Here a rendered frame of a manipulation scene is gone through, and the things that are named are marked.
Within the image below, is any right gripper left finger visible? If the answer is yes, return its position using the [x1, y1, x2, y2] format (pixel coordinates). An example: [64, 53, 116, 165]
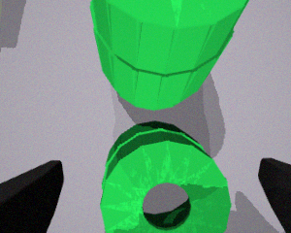
[0, 160, 64, 233]

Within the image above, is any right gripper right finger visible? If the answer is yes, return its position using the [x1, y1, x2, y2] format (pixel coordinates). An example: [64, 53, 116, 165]
[258, 158, 291, 233]

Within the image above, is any pale lavender flat mat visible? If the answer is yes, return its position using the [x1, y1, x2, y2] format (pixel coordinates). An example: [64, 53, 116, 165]
[0, 0, 291, 233]

